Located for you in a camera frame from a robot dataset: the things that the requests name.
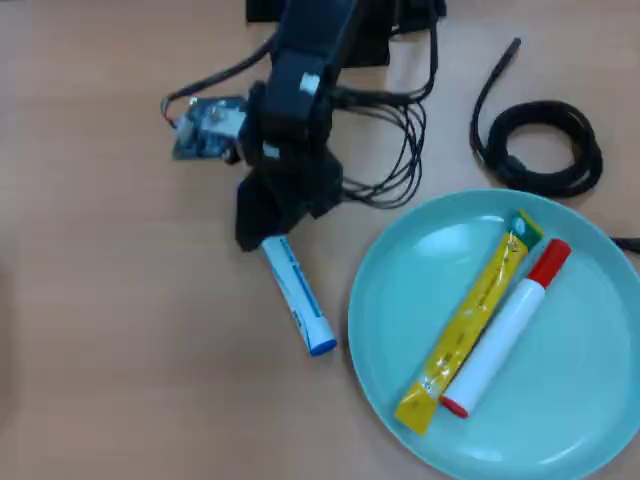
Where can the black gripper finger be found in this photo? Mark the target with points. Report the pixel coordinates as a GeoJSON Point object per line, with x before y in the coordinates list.
{"type": "Point", "coordinates": [260, 215]}
{"type": "Point", "coordinates": [322, 182]}

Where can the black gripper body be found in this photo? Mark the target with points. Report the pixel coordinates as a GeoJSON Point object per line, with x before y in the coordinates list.
{"type": "Point", "coordinates": [285, 130]}

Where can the blue capped white marker pen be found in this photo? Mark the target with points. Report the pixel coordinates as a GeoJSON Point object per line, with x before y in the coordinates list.
{"type": "Point", "coordinates": [296, 287]}

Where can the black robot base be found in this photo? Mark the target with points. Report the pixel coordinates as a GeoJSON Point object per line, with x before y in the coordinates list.
{"type": "Point", "coordinates": [370, 45]}

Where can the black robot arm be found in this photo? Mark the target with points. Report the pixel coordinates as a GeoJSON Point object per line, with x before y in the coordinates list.
{"type": "Point", "coordinates": [312, 35]}

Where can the red capped white marker pen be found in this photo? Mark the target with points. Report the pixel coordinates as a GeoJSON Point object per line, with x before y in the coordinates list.
{"type": "Point", "coordinates": [500, 340]}

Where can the yellow sachet packet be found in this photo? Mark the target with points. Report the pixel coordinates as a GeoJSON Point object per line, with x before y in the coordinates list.
{"type": "Point", "coordinates": [475, 320]}

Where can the light blue plate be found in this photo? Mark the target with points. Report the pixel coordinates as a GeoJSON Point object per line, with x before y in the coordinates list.
{"type": "Point", "coordinates": [565, 400]}

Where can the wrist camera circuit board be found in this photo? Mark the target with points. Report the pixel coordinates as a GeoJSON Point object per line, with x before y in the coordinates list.
{"type": "Point", "coordinates": [207, 125]}

